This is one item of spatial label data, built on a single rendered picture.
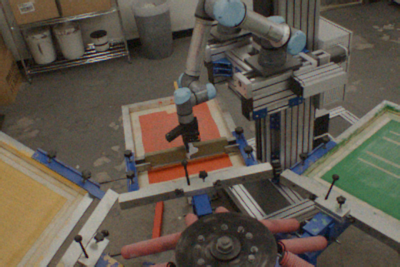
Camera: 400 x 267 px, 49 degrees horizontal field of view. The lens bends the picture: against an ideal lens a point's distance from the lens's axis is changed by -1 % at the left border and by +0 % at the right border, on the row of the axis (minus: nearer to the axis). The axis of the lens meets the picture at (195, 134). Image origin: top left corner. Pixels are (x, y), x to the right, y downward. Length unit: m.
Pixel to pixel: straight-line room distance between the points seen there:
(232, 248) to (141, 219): 2.03
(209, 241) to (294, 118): 1.60
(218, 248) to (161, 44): 4.18
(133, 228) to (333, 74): 1.75
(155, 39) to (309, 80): 3.17
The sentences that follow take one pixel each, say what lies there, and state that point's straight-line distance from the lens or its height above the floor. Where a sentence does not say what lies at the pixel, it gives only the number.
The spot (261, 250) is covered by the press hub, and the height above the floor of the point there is 1.31.
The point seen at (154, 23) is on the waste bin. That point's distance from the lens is 5.16.
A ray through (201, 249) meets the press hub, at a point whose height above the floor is 1.31.
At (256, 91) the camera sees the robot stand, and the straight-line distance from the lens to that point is 2.28.
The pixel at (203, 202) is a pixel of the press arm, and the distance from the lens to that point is 1.83.
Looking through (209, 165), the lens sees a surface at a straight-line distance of 2.13.
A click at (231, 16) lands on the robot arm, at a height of 1.66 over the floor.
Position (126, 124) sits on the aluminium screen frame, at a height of 0.99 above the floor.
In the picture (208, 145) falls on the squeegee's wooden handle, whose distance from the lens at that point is 2.11.
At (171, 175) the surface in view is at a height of 0.95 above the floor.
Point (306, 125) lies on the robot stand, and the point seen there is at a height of 0.65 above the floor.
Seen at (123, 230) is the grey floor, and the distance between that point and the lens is 3.24.
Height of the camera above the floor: 2.34
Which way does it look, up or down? 36 degrees down
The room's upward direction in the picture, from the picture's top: 8 degrees counter-clockwise
